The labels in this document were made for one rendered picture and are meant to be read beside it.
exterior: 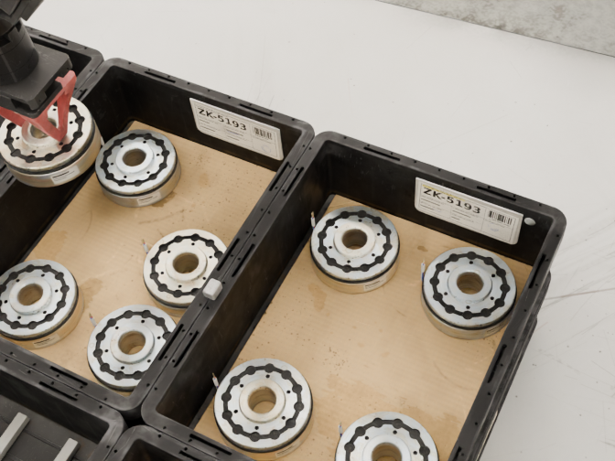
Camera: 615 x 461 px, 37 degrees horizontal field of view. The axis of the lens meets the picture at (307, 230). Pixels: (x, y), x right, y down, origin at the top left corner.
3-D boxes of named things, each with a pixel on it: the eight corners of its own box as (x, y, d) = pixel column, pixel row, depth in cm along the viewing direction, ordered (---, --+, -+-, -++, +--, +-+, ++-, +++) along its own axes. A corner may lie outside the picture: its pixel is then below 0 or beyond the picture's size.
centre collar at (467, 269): (455, 261, 103) (456, 257, 102) (498, 274, 102) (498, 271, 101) (440, 295, 101) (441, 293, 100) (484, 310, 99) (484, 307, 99)
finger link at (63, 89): (60, 166, 94) (27, 105, 86) (6, 145, 96) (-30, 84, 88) (98, 120, 97) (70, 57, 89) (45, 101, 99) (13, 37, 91)
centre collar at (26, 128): (40, 107, 99) (38, 103, 98) (76, 122, 97) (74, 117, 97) (12, 140, 97) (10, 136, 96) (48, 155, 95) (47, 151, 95)
